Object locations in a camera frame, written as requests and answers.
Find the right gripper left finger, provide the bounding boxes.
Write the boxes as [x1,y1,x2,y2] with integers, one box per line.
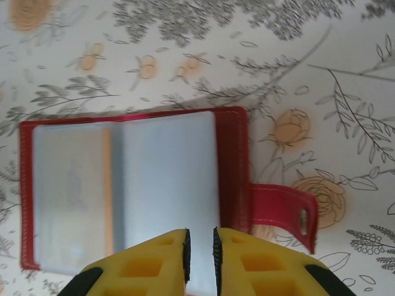
[63,227,191,296]

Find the red leather card holder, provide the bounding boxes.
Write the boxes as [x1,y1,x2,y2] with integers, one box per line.
[19,106,318,274]

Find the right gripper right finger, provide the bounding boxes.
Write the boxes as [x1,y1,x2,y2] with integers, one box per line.
[212,226,349,296]

